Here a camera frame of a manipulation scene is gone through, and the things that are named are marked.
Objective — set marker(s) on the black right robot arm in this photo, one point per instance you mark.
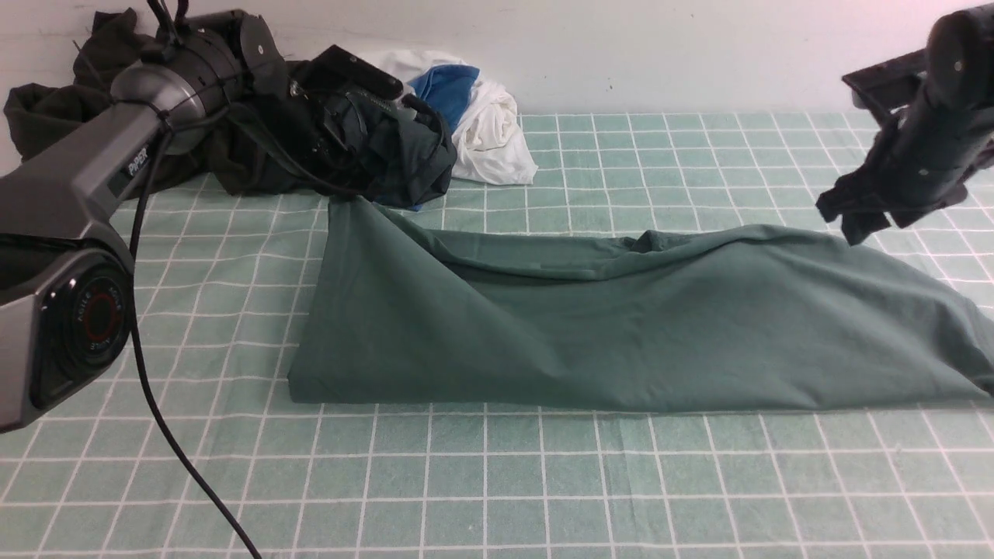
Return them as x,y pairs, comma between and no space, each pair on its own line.
954,69

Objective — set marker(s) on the black crumpled garment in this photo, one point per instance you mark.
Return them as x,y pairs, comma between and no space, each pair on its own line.
39,116

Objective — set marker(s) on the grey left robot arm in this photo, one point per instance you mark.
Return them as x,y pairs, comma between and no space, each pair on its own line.
67,276

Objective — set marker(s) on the green long-sleeve shirt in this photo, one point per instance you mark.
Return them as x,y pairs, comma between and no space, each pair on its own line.
756,318

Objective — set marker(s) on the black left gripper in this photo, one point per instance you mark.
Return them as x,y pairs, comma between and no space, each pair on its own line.
340,103

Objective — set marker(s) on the white crumpled garment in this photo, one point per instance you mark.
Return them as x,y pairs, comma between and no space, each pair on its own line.
491,145

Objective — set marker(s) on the dark green crumpled garment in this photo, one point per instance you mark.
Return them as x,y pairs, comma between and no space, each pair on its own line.
375,178

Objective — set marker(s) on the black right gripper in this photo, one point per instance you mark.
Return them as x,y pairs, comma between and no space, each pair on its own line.
919,163

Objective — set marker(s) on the green checkered tablecloth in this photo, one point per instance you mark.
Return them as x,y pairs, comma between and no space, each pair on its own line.
223,285

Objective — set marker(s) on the blue crumpled garment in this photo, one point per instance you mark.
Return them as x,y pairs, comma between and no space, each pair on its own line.
442,95

